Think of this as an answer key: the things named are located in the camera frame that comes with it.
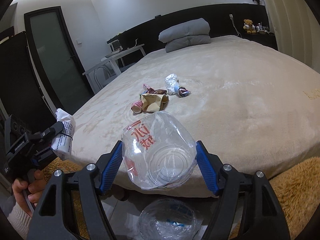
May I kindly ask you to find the printed paper wad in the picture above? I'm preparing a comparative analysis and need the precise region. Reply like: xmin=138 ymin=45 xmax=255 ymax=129
xmin=51 ymin=108 xmax=76 ymax=161

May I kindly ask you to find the clear plastic trash bin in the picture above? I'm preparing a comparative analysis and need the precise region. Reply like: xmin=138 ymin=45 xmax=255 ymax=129
xmin=137 ymin=198 xmax=203 ymax=239

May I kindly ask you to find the person left hand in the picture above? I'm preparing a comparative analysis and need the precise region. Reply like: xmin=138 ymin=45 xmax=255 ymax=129
xmin=12 ymin=170 xmax=46 ymax=217

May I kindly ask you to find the cream knit sleeve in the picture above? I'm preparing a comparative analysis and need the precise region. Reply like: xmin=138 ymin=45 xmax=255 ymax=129
xmin=7 ymin=203 xmax=31 ymax=239

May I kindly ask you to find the brown fluffy slippers rug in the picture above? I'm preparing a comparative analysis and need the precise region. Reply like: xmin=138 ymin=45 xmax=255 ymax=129
xmin=44 ymin=157 xmax=319 ymax=239

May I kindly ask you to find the beige plush bed blanket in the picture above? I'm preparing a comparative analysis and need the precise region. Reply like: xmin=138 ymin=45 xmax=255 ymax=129
xmin=71 ymin=36 xmax=319 ymax=178

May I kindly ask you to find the dark glass door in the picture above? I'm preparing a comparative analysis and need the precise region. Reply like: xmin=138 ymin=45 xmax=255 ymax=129
xmin=24 ymin=6 xmax=94 ymax=114

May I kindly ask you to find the brown crumpled paper bag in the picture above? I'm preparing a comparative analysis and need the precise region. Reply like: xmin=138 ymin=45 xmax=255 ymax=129
xmin=140 ymin=93 xmax=169 ymax=113

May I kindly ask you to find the white metal chair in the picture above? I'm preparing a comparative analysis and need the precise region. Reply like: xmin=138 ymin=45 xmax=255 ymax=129
xmin=93 ymin=64 xmax=117 ymax=89

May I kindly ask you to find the white crumpled foil wrapper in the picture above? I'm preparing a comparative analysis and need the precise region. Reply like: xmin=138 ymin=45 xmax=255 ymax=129
xmin=165 ymin=73 xmax=179 ymax=95

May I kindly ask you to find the pink rolled wrapper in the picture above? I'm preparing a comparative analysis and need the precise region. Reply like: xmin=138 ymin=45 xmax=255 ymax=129
xmin=131 ymin=100 xmax=143 ymax=114

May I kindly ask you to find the white desk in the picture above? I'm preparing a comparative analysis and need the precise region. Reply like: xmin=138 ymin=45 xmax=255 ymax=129
xmin=83 ymin=44 xmax=146 ymax=94

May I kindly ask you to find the white small appliance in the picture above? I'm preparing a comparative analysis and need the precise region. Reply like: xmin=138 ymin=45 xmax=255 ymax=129
xmin=109 ymin=40 xmax=123 ymax=53

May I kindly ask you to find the grey pillow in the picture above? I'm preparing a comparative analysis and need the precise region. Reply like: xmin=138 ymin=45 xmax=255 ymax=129
xmin=165 ymin=35 xmax=211 ymax=53

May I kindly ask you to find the black nightstand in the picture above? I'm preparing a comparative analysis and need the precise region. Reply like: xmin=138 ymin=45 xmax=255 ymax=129
xmin=242 ymin=33 xmax=278 ymax=50

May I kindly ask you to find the grey folded duvet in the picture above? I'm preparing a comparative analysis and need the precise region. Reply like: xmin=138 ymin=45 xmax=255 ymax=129
xmin=158 ymin=18 xmax=210 ymax=43

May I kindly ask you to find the brown teddy bear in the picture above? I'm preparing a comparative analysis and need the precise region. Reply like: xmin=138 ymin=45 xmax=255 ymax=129
xmin=244 ymin=19 xmax=257 ymax=34

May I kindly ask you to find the black headboard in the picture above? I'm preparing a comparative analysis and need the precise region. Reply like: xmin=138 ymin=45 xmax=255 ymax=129
xmin=108 ymin=3 xmax=278 ymax=53

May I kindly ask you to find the white charger on headboard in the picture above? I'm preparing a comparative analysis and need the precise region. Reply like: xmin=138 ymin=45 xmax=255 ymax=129
xmin=229 ymin=14 xmax=242 ymax=38

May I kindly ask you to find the beige curtain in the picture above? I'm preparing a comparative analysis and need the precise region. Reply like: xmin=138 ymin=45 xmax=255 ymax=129
xmin=264 ymin=0 xmax=319 ymax=72

